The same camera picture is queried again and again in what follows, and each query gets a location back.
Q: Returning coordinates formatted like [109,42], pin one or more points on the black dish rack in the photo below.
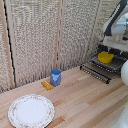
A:
[100,71]

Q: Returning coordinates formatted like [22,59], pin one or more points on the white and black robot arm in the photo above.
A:
[118,23]

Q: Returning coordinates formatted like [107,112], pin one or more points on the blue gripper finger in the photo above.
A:
[115,52]
[103,48]

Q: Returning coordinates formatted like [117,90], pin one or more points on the white floral rimmed plate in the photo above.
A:
[31,112]

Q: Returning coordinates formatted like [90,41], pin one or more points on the blue cup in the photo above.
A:
[55,77]

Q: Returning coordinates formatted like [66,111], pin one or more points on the yellow bowl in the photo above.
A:
[105,57]

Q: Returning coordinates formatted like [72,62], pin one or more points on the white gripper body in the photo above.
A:
[116,42]

